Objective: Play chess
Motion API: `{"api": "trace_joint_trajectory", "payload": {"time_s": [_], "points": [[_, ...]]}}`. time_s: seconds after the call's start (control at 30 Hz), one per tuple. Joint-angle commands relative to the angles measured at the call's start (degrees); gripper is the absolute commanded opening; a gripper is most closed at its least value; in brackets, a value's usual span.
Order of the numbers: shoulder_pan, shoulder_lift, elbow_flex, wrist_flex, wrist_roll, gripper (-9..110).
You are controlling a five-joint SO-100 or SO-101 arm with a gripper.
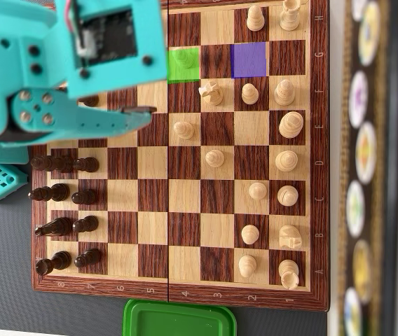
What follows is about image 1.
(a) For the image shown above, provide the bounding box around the dark patterned display board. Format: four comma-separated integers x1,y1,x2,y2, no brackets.
335,0,398,336

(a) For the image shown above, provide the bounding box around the wooden folding chess board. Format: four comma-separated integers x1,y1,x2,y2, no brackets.
30,0,330,313

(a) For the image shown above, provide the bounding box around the white chess pawn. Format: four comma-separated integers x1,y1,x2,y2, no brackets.
246,5,266,32
240,83,260,106
205,149,226,168
240,224,260,245
238,254,258,279
172,120,195,140
248,181,268,201
172,48,196,70

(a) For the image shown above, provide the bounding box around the pink white servo cable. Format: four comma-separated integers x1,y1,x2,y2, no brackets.
64,0,81,34

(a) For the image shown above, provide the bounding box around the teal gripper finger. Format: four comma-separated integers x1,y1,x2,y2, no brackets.
8,88,158,144

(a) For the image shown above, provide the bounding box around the dark brown chess rook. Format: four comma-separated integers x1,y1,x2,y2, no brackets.
35,250,72,276

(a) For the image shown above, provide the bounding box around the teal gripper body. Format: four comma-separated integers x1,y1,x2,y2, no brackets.
54,0,167,100

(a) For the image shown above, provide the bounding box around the round badge green print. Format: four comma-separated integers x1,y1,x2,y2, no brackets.
345,180,367,238

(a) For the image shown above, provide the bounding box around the dark brown chess pawn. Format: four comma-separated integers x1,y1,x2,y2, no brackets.
74,248,102,270
73,157,100,173
78,94,100,108
71,188,99,206
71,215,100,235

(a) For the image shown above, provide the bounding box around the round yellow badge blue mark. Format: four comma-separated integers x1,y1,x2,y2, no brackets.
357,1,382,67

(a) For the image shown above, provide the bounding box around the green plastic tray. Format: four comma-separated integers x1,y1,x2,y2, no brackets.
122,298,238,336

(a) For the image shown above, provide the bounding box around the white chess knight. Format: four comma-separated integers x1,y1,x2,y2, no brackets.
198,79,224,106
277,224,303,251

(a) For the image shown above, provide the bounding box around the round badge purple print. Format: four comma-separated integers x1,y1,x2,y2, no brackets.
348,69,370,130

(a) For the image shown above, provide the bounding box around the dark brown chess queen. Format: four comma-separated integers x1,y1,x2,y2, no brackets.
30,155,75,174

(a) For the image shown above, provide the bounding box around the white chess king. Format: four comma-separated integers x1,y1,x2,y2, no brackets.
277,111,305,140

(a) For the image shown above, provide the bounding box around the dark brown chess knight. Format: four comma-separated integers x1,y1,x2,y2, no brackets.
34,216,74,237

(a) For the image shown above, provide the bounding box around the white chess rook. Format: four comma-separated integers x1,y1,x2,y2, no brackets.
277,258,301,291
278,0,307,32

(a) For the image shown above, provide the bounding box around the round white badge blue print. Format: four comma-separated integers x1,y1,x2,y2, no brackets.
342,286,364,336

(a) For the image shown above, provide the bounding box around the white chess queen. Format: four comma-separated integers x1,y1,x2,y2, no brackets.
275,150,299,173

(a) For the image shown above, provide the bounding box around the grey textured mat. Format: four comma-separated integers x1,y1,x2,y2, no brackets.
0,199,330,336

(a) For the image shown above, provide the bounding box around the round badge orange print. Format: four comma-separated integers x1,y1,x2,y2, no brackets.
355,120,378,186

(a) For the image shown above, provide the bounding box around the dark brown chess bishop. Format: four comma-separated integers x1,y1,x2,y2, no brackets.
27,183,71,203

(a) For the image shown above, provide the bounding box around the white chess bishop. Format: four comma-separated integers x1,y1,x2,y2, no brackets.
273,79,296,108
277,185,300,207

